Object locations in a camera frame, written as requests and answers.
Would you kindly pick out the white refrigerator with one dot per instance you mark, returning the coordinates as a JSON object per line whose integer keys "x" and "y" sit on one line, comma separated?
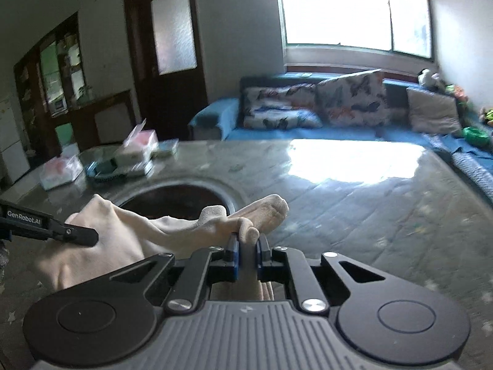
{"x": 14, "y": 162}

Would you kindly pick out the black white plush toy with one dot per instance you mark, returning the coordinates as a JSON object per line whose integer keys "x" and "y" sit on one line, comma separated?
{"x": 431, "y": 81}

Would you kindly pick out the dark wooden display cabinet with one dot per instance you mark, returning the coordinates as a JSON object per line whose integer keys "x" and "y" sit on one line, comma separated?
{"x": 49, "y": 79}

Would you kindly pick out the grey quilted star table cover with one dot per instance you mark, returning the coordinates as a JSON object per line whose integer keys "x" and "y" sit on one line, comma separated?
{"x": 394, "y": 206}

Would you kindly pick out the butterfly pillow standing upright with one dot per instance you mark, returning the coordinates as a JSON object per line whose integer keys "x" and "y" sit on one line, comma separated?
{"x": 354, "y": 100}

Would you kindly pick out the butterfly pillow lying flat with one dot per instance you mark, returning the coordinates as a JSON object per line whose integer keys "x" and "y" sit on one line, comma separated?
{"x": 284, "y": 108}

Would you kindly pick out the cream knit sweater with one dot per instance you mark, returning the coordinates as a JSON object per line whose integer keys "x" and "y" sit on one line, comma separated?
{"x": 126, "y": 238}

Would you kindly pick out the white pink tissue box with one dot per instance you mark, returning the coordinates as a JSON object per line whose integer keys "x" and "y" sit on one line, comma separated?
{"x": 137, "y": 147}

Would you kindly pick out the pink tissue pack in plastic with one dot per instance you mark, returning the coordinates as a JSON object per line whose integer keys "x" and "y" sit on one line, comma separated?
{"x": 60, "y": 171}

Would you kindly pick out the dark wooden glass door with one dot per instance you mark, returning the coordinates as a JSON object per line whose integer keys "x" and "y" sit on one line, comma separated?
{"x": 167, "y": 66}

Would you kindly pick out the colourful plush toys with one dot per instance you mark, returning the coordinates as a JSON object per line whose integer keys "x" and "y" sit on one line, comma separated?
{"x": 465, "y": 105}

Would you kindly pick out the green plastic bowl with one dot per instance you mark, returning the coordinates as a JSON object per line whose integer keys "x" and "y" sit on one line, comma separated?
{"x": 476, "y": 137}

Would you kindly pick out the dark wooden sideboard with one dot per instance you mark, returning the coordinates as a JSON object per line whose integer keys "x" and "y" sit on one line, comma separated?
{"x": 102, "y": 121}

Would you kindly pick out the large window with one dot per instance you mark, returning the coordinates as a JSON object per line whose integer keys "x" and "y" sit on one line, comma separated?
{"x": 397, "y": 26}

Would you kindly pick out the round black induction cooktop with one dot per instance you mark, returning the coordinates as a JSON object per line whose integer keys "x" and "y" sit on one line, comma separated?
{"x": 180, "y": 198}

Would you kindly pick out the grey plain pillow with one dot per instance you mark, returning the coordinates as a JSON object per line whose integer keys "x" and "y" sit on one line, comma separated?
{"x": 433, "y": 113}

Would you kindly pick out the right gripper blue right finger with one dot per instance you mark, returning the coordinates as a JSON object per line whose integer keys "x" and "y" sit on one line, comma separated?
{"x": 271, "y": 262}

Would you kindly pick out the small green booklet stack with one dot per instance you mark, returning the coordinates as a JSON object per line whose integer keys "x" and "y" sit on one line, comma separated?
{"x": 165, "y": 148}

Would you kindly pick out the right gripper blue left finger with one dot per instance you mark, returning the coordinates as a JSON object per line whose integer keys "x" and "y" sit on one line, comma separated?
{"x": 224, "y": 265}

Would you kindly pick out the blue sofa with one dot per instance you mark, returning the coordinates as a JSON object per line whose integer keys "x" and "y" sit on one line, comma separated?
{"x": 223, "y": 119}

